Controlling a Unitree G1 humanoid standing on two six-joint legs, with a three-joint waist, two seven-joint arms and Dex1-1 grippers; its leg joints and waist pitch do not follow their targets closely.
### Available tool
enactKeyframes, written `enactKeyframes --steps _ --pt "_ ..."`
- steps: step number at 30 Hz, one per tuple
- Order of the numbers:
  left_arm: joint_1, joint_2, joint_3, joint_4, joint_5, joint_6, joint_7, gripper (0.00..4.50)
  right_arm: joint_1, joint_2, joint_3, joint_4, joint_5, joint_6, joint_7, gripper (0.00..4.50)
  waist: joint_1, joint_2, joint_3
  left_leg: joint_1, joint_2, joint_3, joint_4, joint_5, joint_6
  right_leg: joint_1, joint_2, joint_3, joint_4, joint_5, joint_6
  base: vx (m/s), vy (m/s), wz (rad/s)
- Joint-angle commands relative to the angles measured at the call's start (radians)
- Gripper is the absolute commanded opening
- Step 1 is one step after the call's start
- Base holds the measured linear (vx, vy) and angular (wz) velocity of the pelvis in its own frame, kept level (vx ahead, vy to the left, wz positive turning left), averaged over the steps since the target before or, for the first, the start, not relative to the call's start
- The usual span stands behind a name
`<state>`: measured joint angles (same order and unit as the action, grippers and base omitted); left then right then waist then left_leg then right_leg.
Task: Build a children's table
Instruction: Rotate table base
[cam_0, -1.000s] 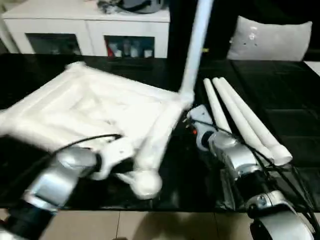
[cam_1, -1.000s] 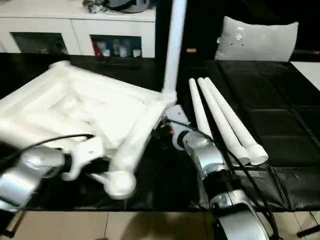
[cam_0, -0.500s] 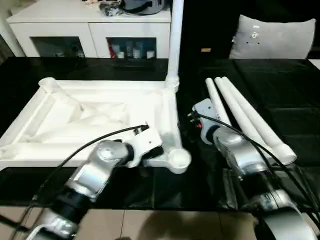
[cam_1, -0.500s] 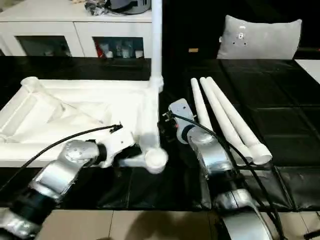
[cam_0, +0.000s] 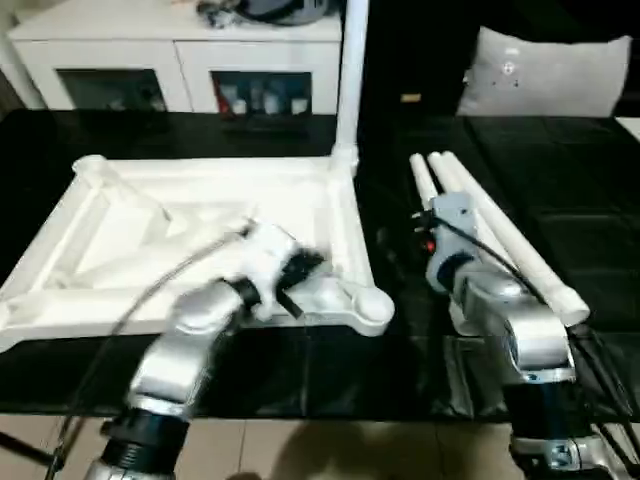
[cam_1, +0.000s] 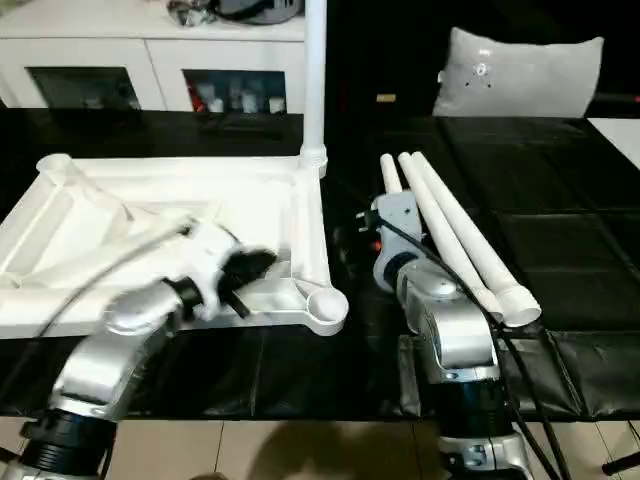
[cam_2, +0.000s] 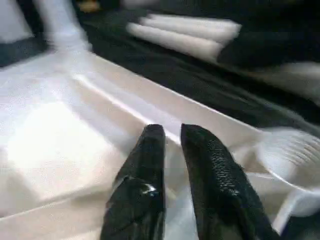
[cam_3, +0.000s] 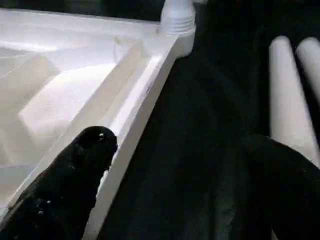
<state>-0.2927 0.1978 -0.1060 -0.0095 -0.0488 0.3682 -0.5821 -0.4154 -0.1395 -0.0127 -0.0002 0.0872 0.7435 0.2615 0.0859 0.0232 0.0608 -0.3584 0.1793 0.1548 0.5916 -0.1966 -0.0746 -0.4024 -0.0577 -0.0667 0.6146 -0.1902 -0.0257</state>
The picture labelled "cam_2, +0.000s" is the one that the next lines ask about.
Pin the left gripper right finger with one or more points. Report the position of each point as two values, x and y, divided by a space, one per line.
220 200

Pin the black table mat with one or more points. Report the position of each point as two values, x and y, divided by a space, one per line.
175 75

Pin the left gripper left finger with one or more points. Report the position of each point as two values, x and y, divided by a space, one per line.
140 200

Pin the white plastic table top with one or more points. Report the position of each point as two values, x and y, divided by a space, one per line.
62 125

